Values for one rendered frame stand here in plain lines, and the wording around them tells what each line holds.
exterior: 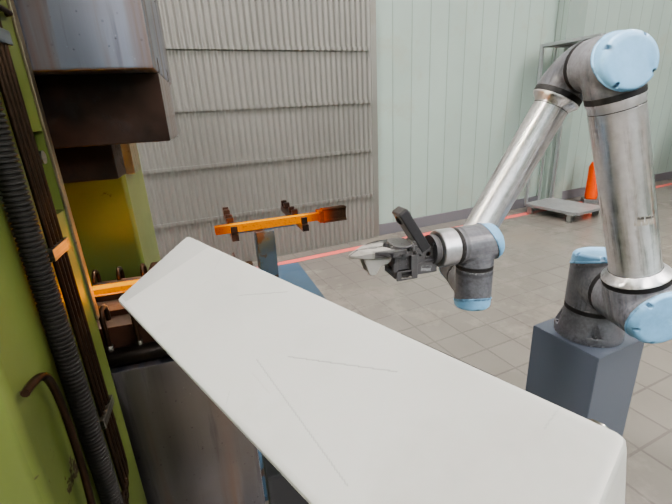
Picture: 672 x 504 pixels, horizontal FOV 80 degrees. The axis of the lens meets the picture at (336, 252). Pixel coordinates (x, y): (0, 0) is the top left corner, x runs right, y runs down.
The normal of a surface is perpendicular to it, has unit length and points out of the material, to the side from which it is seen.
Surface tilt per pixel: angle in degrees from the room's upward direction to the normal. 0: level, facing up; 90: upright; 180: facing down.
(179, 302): 30
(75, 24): 90
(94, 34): 90
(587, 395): 90
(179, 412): 90
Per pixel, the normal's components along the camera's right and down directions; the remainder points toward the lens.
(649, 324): 0.05, 0.40
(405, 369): -0.41, -0.69
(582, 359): -0.90, 0.18
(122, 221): 0.29, 0.30
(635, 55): -0.02, 0.21
